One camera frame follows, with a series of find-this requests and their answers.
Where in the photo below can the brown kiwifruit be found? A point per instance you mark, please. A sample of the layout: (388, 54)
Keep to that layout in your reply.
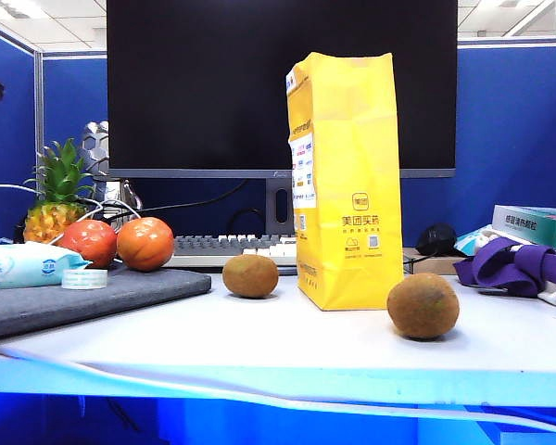
(250, 276)
(422, 306)

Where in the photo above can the yellow paper bag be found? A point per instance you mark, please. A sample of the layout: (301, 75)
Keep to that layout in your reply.
(352, 185)

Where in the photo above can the purple cloth bag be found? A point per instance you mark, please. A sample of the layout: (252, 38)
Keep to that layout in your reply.
(514, 266)

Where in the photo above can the grey monitor stand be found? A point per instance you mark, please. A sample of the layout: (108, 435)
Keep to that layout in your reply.
(271, 208)

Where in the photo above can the grey white mechanical keyboard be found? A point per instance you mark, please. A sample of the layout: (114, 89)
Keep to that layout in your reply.
(204, 245)

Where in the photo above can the orange-red tomato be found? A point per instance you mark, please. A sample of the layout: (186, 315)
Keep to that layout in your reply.
(145, 244)

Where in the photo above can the black computer monitor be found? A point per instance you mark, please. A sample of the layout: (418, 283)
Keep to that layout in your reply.
(190, 92)

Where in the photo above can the black computer mouse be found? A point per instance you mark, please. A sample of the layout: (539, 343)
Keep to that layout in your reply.
(436, 238)

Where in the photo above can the brown cardboard box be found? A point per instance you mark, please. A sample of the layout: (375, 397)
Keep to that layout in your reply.
(435, 265)

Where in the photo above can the grey felt sleeve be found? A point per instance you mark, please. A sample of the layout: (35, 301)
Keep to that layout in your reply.
(120, 294)

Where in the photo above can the red tomato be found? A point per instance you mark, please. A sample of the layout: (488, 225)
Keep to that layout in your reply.
(90, 243)

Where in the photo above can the white teal tissue pack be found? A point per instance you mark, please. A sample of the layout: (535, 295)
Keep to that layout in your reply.
(472, 241)

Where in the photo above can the clear tape roll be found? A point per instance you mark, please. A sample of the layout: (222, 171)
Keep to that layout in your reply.
(84, 279)

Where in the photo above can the small pineapple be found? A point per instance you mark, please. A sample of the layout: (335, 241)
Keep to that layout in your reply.
(58, 185)

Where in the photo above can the teal white carton box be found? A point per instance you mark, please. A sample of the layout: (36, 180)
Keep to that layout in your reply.
(533, 225)

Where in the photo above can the wet wipes pack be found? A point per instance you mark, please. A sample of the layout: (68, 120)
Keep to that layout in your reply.
(18, 266)

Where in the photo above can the grey partition post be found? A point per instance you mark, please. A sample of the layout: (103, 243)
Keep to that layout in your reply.
(38, 102)

